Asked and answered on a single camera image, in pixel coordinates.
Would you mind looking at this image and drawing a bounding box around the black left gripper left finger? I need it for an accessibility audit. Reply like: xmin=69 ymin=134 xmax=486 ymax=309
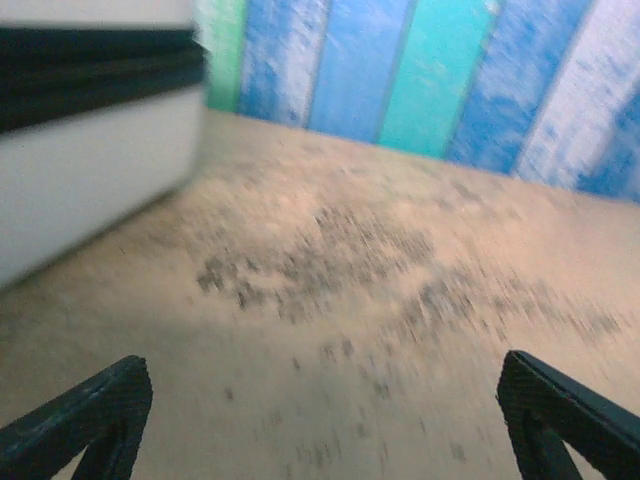
xmin=0 ymin=354 xmax=154 ymax=480

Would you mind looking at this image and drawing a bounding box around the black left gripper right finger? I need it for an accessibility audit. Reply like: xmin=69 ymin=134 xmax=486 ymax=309
xmin=497 ymin=349 xmax=640 ymax=480

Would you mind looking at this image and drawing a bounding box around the white hard-shell suitcase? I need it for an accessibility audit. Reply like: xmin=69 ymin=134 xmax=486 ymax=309
xmin=0 ymin=19 xmax=211 ymax=291

